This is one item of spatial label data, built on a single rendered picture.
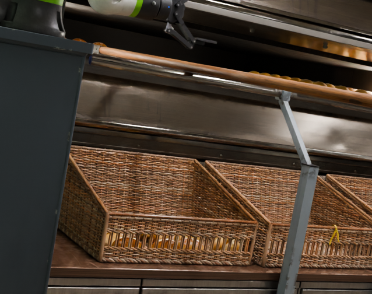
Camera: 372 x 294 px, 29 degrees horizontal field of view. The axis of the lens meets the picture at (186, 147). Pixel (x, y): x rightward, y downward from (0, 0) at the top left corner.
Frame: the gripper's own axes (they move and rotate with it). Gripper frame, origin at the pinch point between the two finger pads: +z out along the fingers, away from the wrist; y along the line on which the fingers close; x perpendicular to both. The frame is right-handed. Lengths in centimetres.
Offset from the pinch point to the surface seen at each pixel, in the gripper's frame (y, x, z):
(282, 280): 78, 4, 41
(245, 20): -5, -40, 36
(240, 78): 15.7, 11.6, 4.8
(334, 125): 29, -55, 102
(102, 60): 17.9, -17.7, -25.4
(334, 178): 50, -46, 100
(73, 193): 62, -34, -21
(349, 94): 15, 57, 5
